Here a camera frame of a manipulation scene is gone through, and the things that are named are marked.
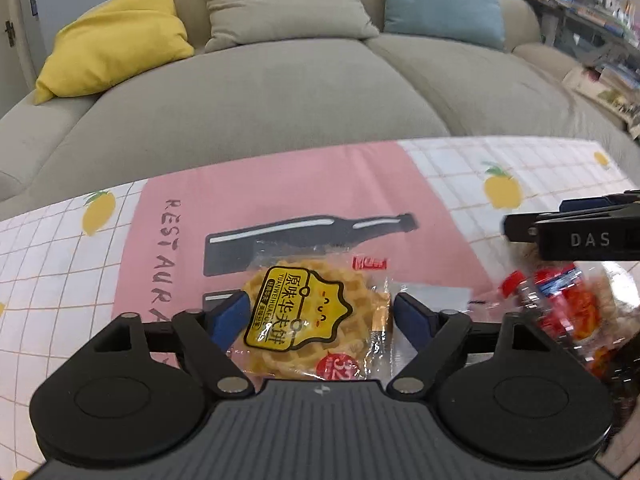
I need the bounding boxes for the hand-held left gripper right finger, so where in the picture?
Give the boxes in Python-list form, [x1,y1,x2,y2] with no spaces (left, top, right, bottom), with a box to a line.
[386,291,558,398]

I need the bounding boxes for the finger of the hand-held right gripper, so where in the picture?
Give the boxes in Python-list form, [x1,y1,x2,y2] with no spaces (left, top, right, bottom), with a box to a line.
[502,209,640,242]
[559,189,640,216]

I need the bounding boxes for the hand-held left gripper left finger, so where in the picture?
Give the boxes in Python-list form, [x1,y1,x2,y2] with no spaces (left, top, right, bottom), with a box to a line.
[90,291,255,400]

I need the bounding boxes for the clear snack packet red contents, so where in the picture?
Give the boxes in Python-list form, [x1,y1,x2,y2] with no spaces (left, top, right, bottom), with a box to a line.
[500,265,640,396]

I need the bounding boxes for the waffle snack packet yellow label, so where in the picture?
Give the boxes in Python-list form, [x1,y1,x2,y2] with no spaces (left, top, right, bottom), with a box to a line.
[220,247,401,383]

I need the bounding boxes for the pile of magazines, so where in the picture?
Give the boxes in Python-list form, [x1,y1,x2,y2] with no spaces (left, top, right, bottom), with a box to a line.
[562,64,640,141]

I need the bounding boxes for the pink and white printed tablecloth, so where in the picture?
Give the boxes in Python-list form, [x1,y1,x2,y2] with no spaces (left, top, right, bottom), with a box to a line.
[0,136,640,480]

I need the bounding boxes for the cluttered shelf with books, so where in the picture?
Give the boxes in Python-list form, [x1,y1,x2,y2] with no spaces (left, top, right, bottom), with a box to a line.
[505,0,640,92]

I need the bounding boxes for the beige sofa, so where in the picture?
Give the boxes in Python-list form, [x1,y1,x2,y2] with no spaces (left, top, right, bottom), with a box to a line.
[0,0,640,221]

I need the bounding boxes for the light blue pillow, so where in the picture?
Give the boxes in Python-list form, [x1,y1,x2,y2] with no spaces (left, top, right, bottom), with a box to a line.
[381,0,506,52]

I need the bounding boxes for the yellow pillow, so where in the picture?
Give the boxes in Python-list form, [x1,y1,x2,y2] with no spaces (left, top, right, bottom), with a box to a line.
[34,0,196,106]

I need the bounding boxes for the beige pillow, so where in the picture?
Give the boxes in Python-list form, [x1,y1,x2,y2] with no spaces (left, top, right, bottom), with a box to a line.
[200,0,380,53]

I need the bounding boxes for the white door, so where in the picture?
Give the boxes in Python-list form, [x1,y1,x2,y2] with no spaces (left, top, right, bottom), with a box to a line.
[0,0,61,116]

